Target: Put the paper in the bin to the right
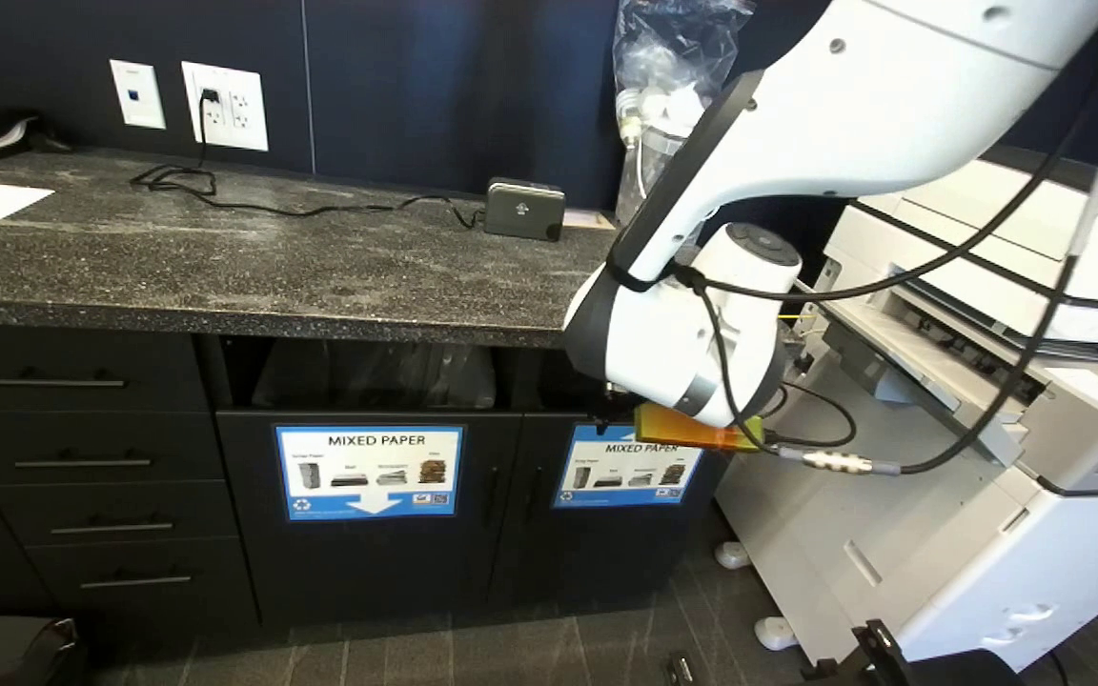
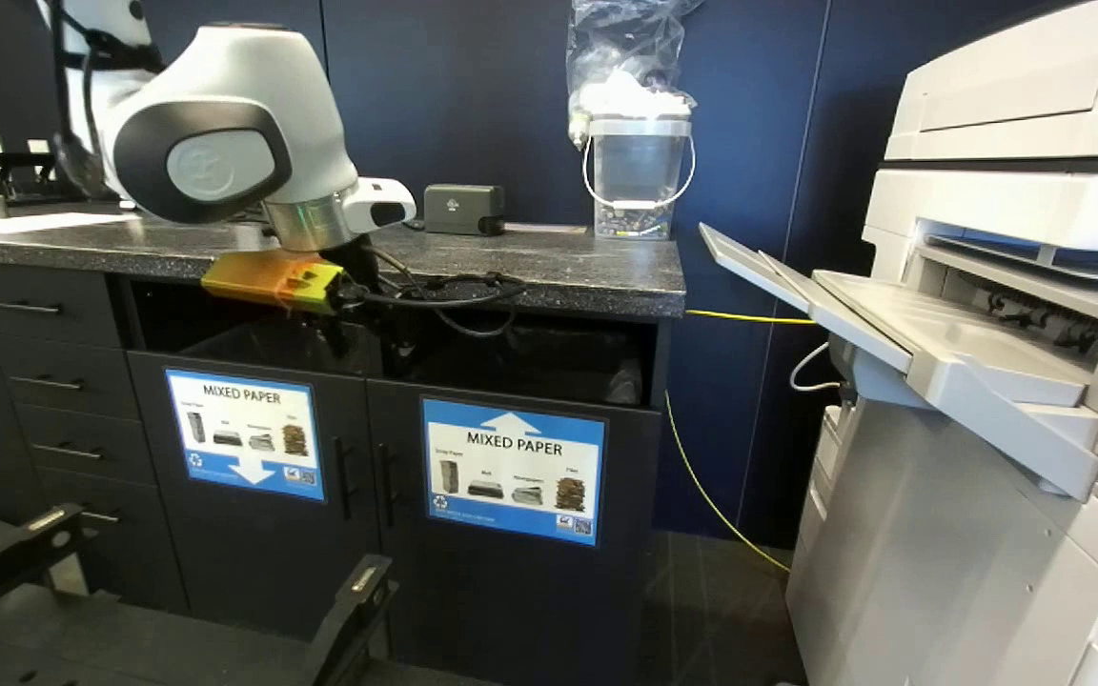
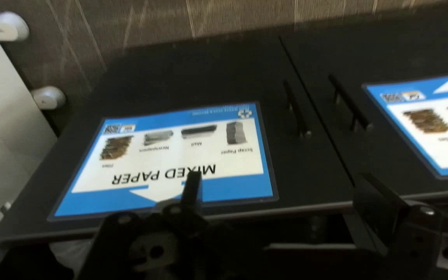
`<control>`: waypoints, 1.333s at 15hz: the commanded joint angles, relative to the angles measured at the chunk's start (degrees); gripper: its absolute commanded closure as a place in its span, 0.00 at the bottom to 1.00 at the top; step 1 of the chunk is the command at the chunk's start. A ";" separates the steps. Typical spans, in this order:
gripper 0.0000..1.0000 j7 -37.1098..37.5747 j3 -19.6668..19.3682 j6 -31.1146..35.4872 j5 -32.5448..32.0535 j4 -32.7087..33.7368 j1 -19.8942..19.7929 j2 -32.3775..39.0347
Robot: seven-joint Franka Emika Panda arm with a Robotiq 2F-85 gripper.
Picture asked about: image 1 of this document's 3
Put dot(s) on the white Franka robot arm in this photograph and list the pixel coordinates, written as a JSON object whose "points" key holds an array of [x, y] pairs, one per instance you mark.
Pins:
{"points": [[894, 90]]}

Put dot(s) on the small tan card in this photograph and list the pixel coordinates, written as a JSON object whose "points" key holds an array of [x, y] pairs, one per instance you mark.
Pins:
{"points": [[588, 217]]}

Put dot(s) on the small grey box device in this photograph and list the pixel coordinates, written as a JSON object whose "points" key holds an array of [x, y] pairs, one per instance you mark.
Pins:
{"points": [[526, 211]]}

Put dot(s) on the mixed paper sign up arrow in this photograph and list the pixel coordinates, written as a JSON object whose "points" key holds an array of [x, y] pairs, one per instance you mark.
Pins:
{"points": [[613, 482]]}

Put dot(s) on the clear plastic bucket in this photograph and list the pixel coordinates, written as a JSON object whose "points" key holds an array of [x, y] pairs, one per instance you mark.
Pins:
{"points": [[650, 158]]}

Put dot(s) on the black cabinet door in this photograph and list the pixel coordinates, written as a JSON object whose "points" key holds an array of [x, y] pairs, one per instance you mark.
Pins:
{"points": [[588, 552], [372, 571]]}

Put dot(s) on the mixed paper sign down arrow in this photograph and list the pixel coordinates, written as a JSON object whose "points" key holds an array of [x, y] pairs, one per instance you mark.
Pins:
{"points": [[368, 473]]}

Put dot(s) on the crumpled clear plastic bag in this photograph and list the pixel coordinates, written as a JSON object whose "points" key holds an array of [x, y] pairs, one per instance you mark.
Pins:
{"points": [[664, 49]]}

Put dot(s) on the large white outlet plate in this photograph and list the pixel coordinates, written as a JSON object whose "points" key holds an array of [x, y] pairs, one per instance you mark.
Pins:
{"points": [[238, 106]]}

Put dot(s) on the black stand clamp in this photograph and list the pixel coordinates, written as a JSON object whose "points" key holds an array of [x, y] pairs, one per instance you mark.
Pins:
{"points": [[876, 658]]}

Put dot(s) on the black cabinet drawer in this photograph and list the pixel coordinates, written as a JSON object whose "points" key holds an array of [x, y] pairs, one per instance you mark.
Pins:
{"points": [[67, 363], [104, 444], [154, 594], [115, 510]]}

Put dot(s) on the white office printer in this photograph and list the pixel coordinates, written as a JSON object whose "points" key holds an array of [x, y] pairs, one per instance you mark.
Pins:
{"points": [[1020, 584]]}

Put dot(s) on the amber camera mount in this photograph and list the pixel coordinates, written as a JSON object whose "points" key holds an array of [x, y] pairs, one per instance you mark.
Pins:
{"points": [[687, 433]]}

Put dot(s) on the small white wall plate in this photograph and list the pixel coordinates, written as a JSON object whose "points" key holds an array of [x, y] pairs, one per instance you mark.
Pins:
{"points": [[134, 91]]}

